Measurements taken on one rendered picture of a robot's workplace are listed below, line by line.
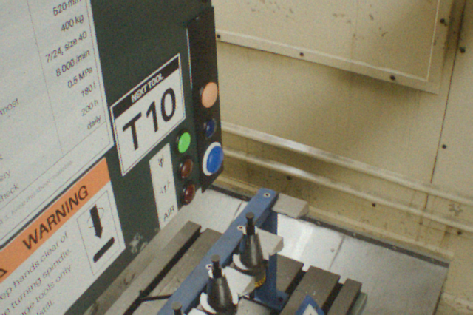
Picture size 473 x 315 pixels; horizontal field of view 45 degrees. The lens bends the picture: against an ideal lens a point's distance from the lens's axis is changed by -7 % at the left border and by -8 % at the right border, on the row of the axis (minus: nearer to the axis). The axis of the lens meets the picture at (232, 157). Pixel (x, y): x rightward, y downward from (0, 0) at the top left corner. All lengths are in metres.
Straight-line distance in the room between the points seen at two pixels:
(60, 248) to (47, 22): 0.18
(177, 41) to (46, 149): 0.17
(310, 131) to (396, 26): 0.39
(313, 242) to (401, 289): 0.28
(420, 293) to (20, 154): 1.30
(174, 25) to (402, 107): 0.90
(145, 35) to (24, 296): 0.23
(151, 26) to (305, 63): 0.93
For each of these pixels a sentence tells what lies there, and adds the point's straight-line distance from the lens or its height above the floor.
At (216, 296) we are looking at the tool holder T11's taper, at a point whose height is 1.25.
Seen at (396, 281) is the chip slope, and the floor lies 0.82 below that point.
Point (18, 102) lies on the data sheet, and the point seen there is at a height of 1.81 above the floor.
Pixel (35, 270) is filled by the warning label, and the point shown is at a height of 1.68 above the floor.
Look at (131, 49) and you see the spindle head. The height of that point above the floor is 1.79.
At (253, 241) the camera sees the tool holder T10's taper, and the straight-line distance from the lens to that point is 1.03.
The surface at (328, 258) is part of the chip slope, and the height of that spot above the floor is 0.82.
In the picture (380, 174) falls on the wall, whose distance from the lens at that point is 1.48.
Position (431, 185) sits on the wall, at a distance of 1.46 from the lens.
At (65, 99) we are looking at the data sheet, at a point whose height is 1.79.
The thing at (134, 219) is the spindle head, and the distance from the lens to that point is 0.56.
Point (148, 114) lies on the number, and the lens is 0.53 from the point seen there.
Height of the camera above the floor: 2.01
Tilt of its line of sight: 37 degrees down
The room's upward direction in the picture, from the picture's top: 3 degrees counter-clockwise
